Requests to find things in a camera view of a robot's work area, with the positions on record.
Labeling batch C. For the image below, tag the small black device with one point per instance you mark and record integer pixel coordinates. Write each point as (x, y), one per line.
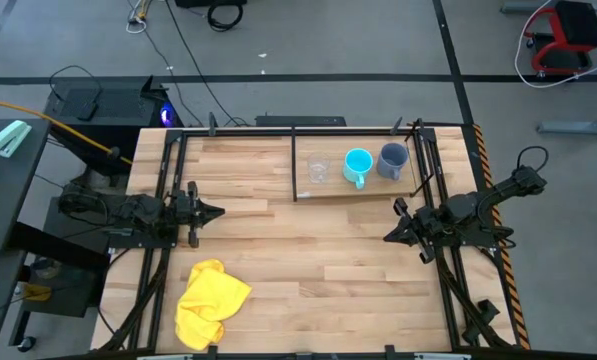
(86, 111)

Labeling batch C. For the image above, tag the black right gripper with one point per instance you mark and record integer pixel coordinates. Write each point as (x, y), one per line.
(428, 222)

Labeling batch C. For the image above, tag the mint green stapler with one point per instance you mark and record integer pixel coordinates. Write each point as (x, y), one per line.
(10, 137)

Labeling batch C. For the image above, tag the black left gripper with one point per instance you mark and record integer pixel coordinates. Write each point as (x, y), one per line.
(190, 212)

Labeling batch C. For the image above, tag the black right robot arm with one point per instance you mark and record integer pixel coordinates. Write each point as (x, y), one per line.
(483, 205)

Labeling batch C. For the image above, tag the black desk leg stand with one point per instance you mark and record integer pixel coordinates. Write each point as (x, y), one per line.
(73, 245)

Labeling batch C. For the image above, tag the black metal table frame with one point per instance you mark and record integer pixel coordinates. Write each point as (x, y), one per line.
(170, 150)

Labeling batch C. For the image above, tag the black power strip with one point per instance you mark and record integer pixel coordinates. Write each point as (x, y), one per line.
(300, 121)

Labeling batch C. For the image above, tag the black computer tower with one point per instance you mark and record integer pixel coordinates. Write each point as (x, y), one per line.
(118, 107)

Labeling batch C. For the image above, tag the clear glass cup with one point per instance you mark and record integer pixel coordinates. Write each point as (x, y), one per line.
(318, 167)

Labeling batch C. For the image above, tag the yellow cloth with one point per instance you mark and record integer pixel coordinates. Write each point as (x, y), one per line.
(208, 305)

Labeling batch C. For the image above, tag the red rolling stool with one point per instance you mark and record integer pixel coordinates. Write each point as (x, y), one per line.
(573, 30)

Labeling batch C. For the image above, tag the teal mug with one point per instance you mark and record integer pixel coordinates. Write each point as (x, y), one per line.
(356, 162)

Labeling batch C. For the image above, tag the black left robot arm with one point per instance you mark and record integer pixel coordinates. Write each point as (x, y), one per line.
(128, 210)

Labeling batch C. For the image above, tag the grey-blue mug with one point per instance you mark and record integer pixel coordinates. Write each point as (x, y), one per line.
(392, 160)

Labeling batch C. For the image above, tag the black desk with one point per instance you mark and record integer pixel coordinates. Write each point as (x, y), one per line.
(5, 200)

